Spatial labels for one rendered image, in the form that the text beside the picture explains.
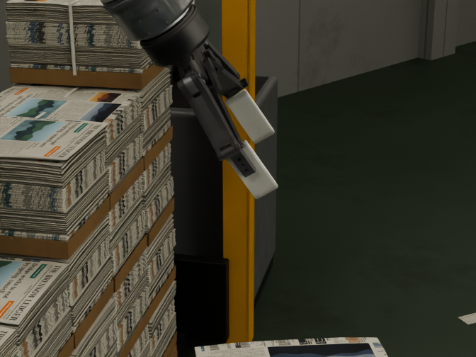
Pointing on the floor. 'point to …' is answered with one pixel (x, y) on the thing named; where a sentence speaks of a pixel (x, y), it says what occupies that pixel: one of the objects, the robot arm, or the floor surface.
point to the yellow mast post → (234, 189)
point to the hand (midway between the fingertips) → (261, 156)
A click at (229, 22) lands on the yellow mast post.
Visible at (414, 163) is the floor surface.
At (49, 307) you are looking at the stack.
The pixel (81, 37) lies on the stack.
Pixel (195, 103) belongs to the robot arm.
